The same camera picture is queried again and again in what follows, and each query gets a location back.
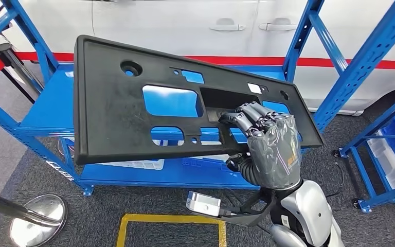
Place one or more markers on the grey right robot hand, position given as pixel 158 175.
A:
pixel 276 150

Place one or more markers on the black plastic plate bracket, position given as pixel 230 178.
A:
pixel 109 112

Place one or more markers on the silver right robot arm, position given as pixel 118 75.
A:
pixel 306 211

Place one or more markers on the blue metal shelf rack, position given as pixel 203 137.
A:
pixel 47 116

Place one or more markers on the blue wheeled rack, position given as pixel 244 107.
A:
pixel 364 170

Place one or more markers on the long red barrier belt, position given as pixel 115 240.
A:
pixel 320 62

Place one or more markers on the yellow floor tape square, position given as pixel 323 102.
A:
pixel 170 219

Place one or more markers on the white car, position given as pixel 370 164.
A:
pixel 149 20

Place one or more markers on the black camera bracket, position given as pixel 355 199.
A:
pixel 248 216

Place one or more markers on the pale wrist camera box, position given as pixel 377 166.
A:
pixel 202 204

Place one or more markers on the black-topped stanchion post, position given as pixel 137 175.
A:
pixel 5 51

